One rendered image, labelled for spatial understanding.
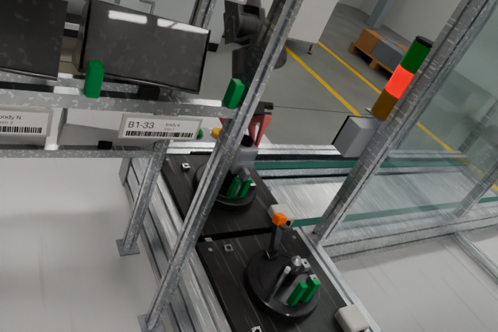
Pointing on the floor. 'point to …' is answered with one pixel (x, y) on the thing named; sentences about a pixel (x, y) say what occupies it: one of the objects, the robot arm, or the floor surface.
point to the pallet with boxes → (379, 50)
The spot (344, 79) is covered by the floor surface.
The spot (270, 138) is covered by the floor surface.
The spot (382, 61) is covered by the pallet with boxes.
